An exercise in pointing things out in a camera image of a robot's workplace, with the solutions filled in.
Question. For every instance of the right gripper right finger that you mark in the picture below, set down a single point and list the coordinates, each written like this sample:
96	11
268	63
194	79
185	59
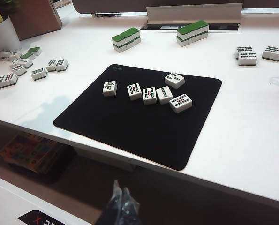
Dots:
130	213

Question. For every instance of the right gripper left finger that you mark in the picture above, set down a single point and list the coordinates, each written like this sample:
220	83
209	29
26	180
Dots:
114	213

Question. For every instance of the red and green bamboo tile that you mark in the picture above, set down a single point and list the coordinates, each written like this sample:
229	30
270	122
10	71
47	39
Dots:
180	103
134	92
149	96

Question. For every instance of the two-bamboo mahjong tile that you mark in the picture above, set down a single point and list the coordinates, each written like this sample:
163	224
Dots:
164	96

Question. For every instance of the bird mahjong tile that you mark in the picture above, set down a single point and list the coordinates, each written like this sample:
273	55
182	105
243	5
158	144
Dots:
110	90

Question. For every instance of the four-bamboo mahjong tile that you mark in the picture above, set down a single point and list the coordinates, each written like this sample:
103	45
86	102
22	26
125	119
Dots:
174	80

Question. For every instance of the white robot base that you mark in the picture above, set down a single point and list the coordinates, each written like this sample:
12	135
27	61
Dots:
8	201

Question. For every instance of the white bamboo mahjong tile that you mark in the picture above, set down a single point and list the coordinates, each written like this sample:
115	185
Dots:
39	73
5	55
247	58
61	64
6	80
15	54
243	49
18	69
273	52
24	62
50	65

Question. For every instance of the green-backed mahjong tile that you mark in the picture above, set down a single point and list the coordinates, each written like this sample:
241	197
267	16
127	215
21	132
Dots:
134	42
132	31
119	48
27	55
184	30
118	38
35	50
200	35
200	24
183	41

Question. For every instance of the black mouse mat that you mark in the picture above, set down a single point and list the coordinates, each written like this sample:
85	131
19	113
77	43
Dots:
130	131

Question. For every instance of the colourful printed box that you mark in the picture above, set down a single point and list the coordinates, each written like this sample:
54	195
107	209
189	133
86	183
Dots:
29	152

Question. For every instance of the black pen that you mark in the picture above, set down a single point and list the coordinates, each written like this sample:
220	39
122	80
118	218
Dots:
107	14

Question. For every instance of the white cup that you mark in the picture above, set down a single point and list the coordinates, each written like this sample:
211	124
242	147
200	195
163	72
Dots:
3	37

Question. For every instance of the silver tile rack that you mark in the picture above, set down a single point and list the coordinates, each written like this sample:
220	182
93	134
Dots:
193	14

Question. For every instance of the brown wooden box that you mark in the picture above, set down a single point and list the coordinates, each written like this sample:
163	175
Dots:
36	16

